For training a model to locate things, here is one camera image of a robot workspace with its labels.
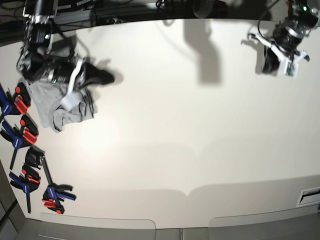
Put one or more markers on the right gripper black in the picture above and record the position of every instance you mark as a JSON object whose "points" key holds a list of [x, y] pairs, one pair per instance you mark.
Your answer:
{"points": [[61, 74]]}

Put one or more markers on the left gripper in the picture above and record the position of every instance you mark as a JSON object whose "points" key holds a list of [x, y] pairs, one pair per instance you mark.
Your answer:
{"points": [[287, 38]]}

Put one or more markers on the grey T-shirt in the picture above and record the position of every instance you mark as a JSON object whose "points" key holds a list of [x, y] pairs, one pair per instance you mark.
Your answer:
{"points": [[57, 104]]}

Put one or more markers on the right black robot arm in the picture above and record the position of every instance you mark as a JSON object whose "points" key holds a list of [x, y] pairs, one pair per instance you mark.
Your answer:
{"points": [[47, 55]]}

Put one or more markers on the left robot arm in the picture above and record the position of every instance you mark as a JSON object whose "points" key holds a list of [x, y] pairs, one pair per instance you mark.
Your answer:
{"points": [[302, 13]]}

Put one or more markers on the top blue red bar clamp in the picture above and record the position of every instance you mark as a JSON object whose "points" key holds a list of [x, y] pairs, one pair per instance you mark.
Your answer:
{"points": [[16, 104]]}

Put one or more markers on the blue red bar clamp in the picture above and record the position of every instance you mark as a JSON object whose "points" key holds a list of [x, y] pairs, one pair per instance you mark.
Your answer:
{"points": [[25, 136], [16, 104], [28, 182]]}

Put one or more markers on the long bar clamp black pad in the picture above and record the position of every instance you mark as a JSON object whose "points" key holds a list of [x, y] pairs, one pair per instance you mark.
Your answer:
{"points": [[54, 193]]}

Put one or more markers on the white label plate on table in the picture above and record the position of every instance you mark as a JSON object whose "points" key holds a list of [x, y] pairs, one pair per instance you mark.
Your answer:
{"points": [[308, 197]]}

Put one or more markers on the aluminium frame rail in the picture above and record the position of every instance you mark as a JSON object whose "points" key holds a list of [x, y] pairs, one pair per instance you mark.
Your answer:
{"points": [[81, 16]]}

